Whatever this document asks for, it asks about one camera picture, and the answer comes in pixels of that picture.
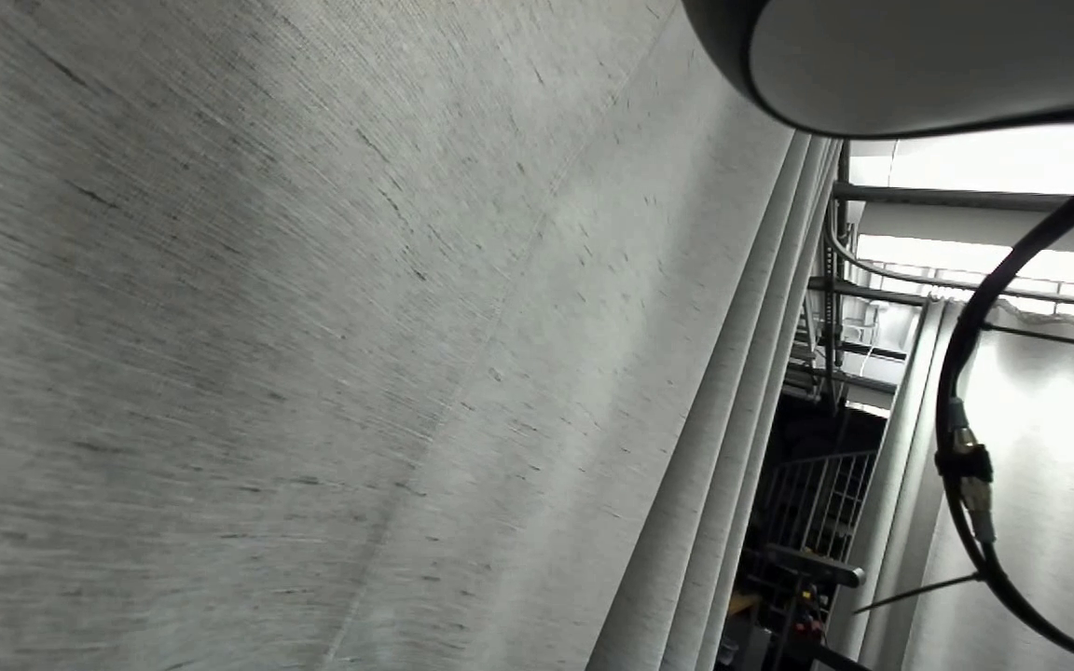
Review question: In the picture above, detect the grey fabric curtain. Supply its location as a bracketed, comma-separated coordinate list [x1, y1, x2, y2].
[0, 0, 834, 671]

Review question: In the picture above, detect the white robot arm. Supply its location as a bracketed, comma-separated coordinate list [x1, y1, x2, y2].
[681, 0, 1074, 138]

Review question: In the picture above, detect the window frame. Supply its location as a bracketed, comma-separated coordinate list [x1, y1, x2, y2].
[716, 135, 1074, 671]

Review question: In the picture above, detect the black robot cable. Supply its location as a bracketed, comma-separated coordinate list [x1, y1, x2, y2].
[933, 150, 1074, 671]

